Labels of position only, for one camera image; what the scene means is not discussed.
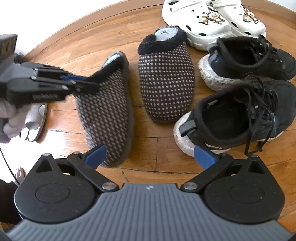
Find black sneaker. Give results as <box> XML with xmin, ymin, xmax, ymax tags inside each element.
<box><xmin>198</xmin><ymin>35</ymin><xmax>295</xmax><ymax>91</ymax></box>
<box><xmin>174</xmin><ymin>76</ymin><xmax>295</xmax><ymax>156</ymax></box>

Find dotted slipper with fleece collar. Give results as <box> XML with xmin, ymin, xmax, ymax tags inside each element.
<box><xmin>137</xmin><ymin>27</ymin><xmax>195</xmax><ymax>123</ymax></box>

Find left hand white glove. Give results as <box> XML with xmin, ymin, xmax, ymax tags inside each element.
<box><xmin>1</xmin><ymin>98</ymin><xmax>31</xmax><ymax>144</ymax></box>

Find white clog with charms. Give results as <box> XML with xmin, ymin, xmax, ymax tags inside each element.
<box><xmin>208</xmin><ymin>0</ymin><xmax>266</xmax><ymax>38</ymax></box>
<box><xmin>162</xmin><ymin>1</ymin><xmax>234</xmax><ymax>51</ymax></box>

